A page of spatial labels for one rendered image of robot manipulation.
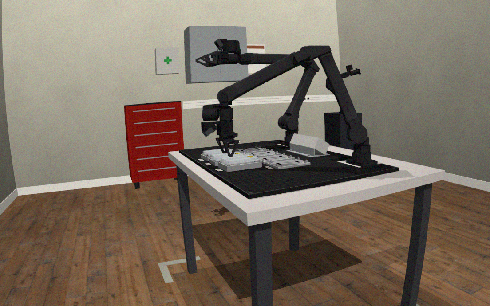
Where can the white operator panel with coloured keys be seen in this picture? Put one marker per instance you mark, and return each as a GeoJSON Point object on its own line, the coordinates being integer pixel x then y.
{"type": "Point", "coordinates": [308, 146]}

